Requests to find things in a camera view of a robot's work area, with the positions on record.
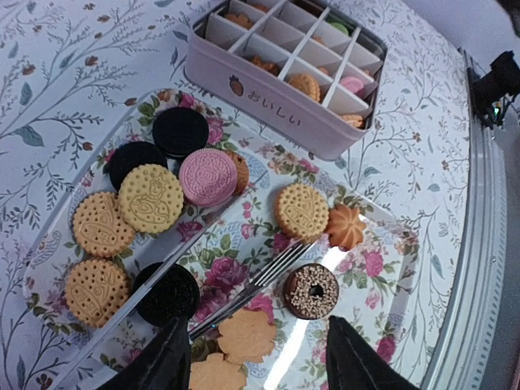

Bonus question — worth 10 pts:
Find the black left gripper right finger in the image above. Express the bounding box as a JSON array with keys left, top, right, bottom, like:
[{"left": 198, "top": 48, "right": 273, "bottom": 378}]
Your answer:
[{"left": 326, "top": 316, "right": 418, "bottom": 390}]

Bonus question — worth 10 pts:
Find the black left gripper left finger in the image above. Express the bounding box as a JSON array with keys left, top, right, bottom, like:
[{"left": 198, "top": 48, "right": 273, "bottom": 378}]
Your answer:
[{"left": 98, "top": 316, "right": 191, "bottom": 390}]

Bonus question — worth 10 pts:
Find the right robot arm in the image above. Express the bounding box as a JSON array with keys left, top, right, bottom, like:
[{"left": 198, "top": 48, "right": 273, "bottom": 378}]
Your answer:
[{"left": 466, "top": 50, "right": 519, "bottom": 130}]

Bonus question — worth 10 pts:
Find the chocolate sprinkle donut cookie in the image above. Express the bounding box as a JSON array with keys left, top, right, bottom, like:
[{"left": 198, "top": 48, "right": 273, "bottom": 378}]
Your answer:
[{"left": 283, "top": 263, "right": 340, "bottom": 320}]

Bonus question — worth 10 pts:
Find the swirl butter cookie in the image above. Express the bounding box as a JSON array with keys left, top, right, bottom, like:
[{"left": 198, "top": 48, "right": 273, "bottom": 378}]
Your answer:
[{"left": 325, "top": 203, "right": 366, "bottom": 251}]

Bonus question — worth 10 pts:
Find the floral rectangular tray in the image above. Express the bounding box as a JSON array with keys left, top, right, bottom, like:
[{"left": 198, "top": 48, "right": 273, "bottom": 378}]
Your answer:
[{"left": 15, "top": 89, "right": 418, "bottom": 389}]

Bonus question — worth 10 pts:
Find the yellow dotted round biscuit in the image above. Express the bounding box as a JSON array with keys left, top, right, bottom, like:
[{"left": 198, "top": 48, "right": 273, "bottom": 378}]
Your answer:
[{"left": 275, "top": 183, "right": 329, "bottom": 243}]

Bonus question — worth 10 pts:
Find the pink sandwich cookie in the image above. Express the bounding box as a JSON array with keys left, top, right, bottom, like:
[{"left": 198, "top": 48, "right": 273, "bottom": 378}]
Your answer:
[{"left": 179, "top": 148, "right": 238, "bottom": 207}]

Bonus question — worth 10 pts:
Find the floral patterned tablecloth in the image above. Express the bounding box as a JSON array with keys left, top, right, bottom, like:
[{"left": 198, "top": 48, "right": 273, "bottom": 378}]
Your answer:
[{"left": 1, "top": 1, "right": 470, "bottom": 389}]

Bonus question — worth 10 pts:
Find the black sandwich cookie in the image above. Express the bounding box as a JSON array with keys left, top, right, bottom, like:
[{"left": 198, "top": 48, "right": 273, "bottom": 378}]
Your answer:
[{"left": 152, "top": 107, "right": 209, "bottom": 158}]

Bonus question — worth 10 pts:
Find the pink tin with white dividers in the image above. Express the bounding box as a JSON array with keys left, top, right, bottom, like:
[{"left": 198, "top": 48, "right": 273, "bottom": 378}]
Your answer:
[{"left": 185, "top": 1, "right": 388, "bottom": 161}]

